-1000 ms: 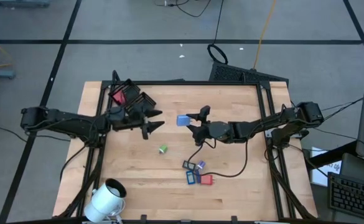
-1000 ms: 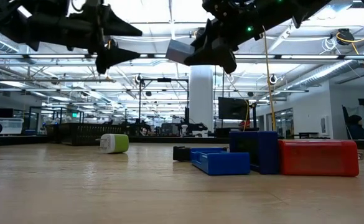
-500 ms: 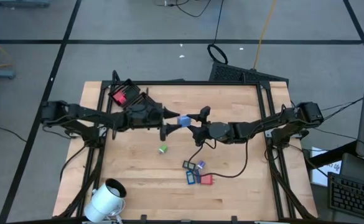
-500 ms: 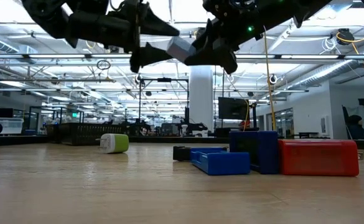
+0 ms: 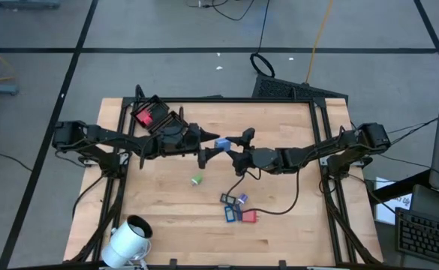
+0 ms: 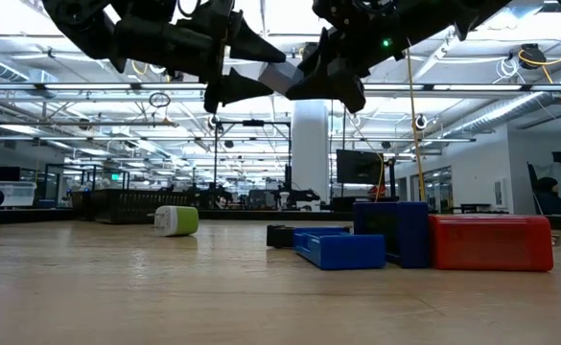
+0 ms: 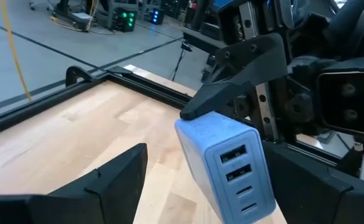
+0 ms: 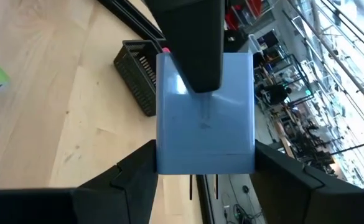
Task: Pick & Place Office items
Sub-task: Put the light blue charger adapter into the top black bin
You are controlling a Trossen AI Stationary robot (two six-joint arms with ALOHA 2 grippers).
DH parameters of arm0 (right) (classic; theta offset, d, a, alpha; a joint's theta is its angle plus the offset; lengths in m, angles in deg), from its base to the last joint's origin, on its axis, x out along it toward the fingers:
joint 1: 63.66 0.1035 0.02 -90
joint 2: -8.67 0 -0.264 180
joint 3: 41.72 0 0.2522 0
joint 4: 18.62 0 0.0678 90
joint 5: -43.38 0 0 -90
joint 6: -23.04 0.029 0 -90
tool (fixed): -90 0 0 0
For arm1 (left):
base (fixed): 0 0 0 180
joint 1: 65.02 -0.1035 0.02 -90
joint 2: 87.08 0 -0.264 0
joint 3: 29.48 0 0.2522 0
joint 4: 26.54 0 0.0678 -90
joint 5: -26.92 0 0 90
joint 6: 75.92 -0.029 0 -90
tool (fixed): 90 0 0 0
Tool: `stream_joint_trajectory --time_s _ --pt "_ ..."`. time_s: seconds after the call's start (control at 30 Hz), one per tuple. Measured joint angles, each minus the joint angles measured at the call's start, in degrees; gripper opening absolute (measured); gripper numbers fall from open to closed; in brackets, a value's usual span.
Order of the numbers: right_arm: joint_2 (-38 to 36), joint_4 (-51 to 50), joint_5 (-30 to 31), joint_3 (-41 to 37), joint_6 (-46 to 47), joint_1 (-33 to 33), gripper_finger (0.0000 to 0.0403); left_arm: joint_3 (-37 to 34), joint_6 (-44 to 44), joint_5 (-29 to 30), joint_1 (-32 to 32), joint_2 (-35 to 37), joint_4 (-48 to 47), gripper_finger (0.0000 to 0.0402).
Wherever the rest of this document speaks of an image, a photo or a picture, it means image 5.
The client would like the black keyboard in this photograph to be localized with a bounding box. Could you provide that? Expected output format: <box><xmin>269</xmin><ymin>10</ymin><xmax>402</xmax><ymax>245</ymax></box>
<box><xmin>395</xmin><ymin>208</ymin><xmax>439</xmax><ymax>267</ymax></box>

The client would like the black cable with coil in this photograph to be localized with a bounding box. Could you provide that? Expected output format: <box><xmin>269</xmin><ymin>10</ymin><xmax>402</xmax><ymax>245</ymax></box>
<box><xmin>249</xmin><ymin>0</ymin><xmax>276</xmax><ymax>78</ymax></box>

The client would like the white paper sheet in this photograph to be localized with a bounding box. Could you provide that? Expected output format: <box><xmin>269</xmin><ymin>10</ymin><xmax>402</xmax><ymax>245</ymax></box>
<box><xmin>374</xmin><ymin>176</ymin><xmax>411</xmax><ymax>226</ymax></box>

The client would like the blue box with grey window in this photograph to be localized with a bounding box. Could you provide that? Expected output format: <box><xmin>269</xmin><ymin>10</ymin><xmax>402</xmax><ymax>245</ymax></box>
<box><xmin>224</xmin><ymin>205</ymin><xmax>237</xmax><ymax>224</ymax></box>

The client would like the black table frame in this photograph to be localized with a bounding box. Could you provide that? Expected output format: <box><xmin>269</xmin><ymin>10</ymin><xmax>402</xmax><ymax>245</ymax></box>
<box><xmin>65</xmin><ymin>84</ymin><xmax>384</xmax><ymax>270</ymax></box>

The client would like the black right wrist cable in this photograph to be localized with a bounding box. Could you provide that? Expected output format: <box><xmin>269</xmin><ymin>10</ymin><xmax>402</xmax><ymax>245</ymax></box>
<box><xmin>224</xmin><ymin>168</ymin><xmax>301</xmax><ymax>217</ymax></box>

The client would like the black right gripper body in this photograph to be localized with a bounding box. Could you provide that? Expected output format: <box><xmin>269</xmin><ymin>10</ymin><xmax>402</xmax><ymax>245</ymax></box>
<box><xmin>233</xmin><ymin>127</ymin><xmax>284</xmax><ymax>178</ymax></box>

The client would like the black mesh basket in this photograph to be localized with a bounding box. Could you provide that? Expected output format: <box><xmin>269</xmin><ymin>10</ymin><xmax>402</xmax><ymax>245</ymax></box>
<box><xmin>130</xmin><ymin>94</ymin><xmax>190</xmax><ymax>136</ymax></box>

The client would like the thick yellow hanging cable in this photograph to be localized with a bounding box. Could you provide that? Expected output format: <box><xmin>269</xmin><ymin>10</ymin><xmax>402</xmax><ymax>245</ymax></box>
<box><xmin>305</xmin><ymin>0</ymin><xmax>335</xmax><ymax>84</ymax></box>

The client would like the light blue plug adapter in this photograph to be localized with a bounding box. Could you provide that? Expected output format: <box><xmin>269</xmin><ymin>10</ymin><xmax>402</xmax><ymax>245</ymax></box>
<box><xmin>214</xmin><ymin>137</ymin><xmax>232</xmax><ymax>153</ymax></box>

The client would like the white cylindrical lamp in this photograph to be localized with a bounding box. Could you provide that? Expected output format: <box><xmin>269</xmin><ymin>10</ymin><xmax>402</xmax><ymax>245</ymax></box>
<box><xmin>101</xmin><ymin>214</ymin><xmax>154</xmax><ymax>269</ymax></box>

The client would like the black computer tower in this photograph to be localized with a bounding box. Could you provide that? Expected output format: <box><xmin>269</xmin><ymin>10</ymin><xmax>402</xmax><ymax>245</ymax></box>
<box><xmin>251</xmin><ymin>73</ymin><xmax>350</xmax><ymax>101</ymax></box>

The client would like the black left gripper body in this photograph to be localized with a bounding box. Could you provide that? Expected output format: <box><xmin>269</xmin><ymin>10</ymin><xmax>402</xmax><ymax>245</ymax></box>
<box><xmin>143</xmin><ymin>122</ymin><xmax>208</xmax><ymax>170</ymax></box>

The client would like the black floor cable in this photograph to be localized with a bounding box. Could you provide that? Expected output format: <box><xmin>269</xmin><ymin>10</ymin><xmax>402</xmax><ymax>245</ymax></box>
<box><xmin>187</xmin><ymin>0</ymin><xmax>256</xmax><ymax>22</ymax></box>

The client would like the black box with grey window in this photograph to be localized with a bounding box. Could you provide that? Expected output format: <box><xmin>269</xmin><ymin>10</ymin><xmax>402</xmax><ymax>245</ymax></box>
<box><xmin>219</xmin><ymin>192</ymin><xmax>237</xmax><ymax>206</ymax></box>

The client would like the black arm base cable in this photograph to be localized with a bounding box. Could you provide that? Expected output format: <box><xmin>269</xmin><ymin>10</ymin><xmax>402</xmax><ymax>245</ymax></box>
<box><xmin>71</xmin><ymin>174</ymin><xmax>106</xmax><ymax>219</ymax></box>

